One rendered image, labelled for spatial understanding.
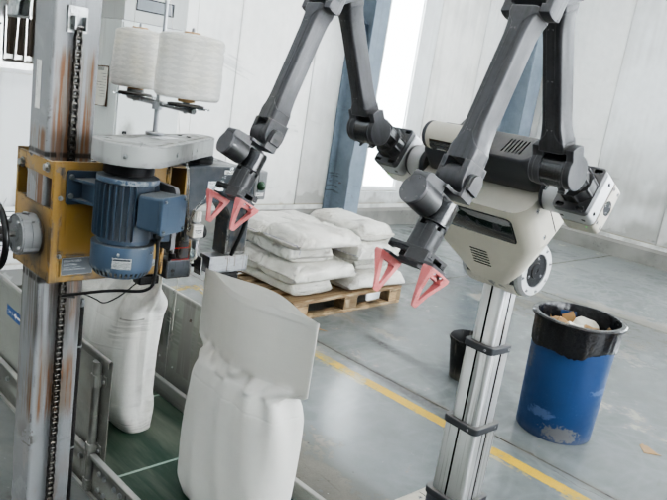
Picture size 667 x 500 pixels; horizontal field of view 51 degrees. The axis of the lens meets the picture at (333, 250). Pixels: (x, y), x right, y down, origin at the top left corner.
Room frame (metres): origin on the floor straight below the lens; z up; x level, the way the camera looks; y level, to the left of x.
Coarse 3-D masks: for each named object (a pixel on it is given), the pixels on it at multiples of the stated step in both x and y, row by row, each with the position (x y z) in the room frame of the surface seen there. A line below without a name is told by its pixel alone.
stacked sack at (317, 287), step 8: (248, 272) 4.97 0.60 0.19; (256, 272) 4.91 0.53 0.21; (264, 280) 4.85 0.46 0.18; (272, 280) 4.79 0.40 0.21; (328, 280) 4.94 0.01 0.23; (280, 288) 4.72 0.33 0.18; (288, 288) 4.66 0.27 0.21; (296, 288) 4.68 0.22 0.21; (304, 288) 4.73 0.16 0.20; (312, 288) 4.78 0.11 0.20; (320, 288) 4.84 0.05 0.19; (328, 288) 4.89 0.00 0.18
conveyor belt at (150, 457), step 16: (160, 400) 2.39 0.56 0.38; (160, 416) 2.27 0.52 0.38; (176, 416) 2.29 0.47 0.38; (112, 432) 2.12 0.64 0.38; (144, 432) 2.15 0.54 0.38; (160, 432) 2.17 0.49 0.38; (176, 432) 2.18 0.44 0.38; (112, 448) 2.02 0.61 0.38; (128, 448) 2.03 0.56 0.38; (144, 448) 2.04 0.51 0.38; (160, 448) 2.06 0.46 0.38; (176, 448) 2.07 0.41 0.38; (112, 464) 1.93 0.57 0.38; (128, 464) 1.94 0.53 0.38; (144, 464) 1.95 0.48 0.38; (160, 464) 1.97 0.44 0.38; (176, 464) 1.98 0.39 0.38; (128, 480) 1.86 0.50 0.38; (144, 480) 1.87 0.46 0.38; (160, 480) 1.88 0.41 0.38; (176, 480) 1.90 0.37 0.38; (144, 496) 1.79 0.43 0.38; (160, 496) 1.80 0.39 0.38; (176, 496) 1.82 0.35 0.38
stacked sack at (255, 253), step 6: (246, 246) 4.98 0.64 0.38; (252, 246) 5.00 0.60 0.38; (258, 246) 5.02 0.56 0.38; (246, 252) 4.93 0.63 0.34; (252, 252) 4.91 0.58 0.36; (258, 252) 4.89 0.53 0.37; (264, 252) 4.90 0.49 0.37; (252, 258) 4.87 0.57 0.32; (258, 258) 4.85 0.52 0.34; (252, 264) 4.86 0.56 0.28
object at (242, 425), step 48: (240, 288) 1.88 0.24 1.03; (240, 336) 1.73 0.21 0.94; (288, 336) 1.66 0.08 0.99; (192, 384) 1.83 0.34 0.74; (240, 384) 1.71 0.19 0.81; (288, 384) 1.65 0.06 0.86; (192, 432) 1.79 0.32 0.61; (240, 432) 1.65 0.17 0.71; (288, 432) 1.65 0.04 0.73; (192, 480) 1.77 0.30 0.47; (240, 480) 1.63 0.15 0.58; (288, 480) 1.66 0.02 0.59
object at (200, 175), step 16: (192, 176) 1.95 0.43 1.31; (208, 176) 1.99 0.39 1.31; (192, 192) 1.95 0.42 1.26; (192, 208) 1.96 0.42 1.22; (224, 208) 2.05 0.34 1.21; (240, 208) 2.08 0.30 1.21; (224, 224) 2.07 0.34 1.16; (176, 240) 1.95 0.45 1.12; (224, 240) 2.06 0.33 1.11; (240, 240) 2.09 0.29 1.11; (176, 256) 1.94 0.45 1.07
